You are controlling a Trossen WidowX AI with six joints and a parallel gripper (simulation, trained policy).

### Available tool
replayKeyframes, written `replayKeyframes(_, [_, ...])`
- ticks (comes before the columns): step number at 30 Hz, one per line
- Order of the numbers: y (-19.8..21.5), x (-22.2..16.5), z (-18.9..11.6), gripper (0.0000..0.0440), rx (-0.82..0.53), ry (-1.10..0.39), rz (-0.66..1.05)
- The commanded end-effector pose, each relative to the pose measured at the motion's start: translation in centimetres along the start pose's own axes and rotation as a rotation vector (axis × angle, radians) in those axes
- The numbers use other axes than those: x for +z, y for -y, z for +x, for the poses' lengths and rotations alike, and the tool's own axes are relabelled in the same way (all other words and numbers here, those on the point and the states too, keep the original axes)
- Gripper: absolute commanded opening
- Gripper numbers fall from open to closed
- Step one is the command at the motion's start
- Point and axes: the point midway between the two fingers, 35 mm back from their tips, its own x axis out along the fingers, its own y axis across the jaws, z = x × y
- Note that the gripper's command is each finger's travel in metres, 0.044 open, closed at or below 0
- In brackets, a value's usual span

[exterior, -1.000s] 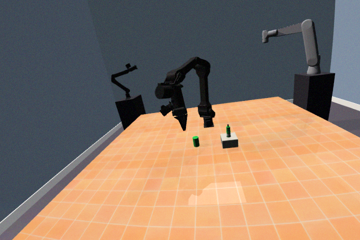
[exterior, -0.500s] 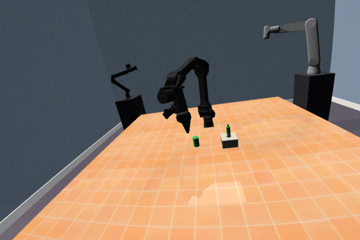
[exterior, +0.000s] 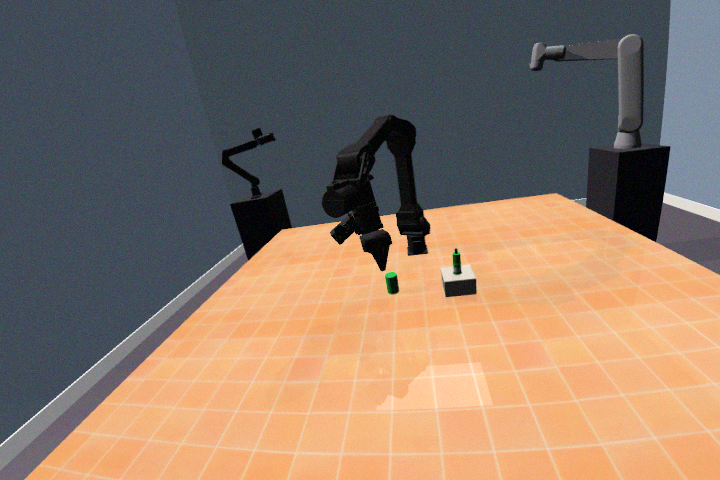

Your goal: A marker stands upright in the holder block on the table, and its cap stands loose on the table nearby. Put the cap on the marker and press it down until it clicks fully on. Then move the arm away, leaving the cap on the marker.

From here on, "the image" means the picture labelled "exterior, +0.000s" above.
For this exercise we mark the green marker cap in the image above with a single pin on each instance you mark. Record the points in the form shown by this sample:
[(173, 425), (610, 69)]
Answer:
[(392, 283)]

